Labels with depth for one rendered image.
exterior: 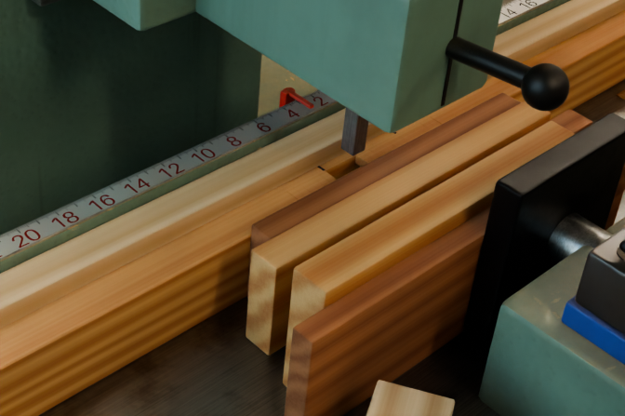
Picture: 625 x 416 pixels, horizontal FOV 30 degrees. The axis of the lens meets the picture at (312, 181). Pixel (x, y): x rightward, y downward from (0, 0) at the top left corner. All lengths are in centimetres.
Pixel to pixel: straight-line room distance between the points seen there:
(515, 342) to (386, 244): 7
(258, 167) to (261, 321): 8
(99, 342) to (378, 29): 18
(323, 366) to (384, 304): 4
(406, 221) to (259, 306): 8
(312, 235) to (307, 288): 5
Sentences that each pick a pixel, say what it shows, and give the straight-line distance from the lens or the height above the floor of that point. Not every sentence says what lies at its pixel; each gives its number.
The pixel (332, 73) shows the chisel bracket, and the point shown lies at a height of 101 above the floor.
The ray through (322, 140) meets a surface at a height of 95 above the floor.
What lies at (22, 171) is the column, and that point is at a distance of 71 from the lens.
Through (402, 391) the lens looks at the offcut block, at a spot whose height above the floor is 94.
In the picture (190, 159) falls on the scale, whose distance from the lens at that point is 57.
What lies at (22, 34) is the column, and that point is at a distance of 67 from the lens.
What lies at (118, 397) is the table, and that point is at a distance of 53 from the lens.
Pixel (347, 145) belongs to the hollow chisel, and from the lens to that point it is 59.
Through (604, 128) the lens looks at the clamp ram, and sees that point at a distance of 56.
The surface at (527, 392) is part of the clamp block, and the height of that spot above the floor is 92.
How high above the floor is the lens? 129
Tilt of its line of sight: 37 degrees down
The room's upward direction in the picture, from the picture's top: 6 degrees clockwise
